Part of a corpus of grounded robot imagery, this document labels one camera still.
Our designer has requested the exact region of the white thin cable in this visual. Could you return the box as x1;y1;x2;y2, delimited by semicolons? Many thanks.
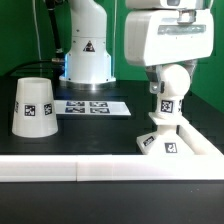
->
32;0;43;61

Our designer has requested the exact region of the white lamp bulb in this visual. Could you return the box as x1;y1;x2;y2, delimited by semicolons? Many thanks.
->
155;64;190;119

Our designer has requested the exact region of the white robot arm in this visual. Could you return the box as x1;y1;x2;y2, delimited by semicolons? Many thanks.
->
60;0;214;94

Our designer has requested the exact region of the white lamp base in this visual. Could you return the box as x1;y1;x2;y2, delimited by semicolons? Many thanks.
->
136;112;194;157

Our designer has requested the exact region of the white L-shaped wall fence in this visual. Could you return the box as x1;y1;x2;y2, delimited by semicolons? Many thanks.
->
0;123;224;182

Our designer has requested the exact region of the black cable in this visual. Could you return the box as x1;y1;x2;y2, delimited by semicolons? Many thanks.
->
4;59;66;78

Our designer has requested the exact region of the white lamp shade cone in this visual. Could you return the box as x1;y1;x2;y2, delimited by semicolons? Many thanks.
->
12;77;58;138

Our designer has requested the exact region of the white tag sheet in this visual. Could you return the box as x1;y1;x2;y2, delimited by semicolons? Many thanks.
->
54;100;131;116

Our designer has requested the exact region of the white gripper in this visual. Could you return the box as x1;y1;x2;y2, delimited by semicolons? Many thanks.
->
124;10;214;94

